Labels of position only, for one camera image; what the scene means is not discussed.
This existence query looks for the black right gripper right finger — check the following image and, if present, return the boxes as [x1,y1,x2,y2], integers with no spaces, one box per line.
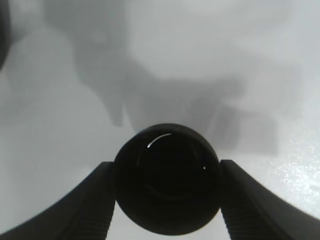
[220,160,320,240]

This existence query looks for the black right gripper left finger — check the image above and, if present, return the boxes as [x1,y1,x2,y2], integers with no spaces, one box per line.
[0,162,116,240]

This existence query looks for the black teacup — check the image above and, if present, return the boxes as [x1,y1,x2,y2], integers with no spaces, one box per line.
[113,123,222,236]

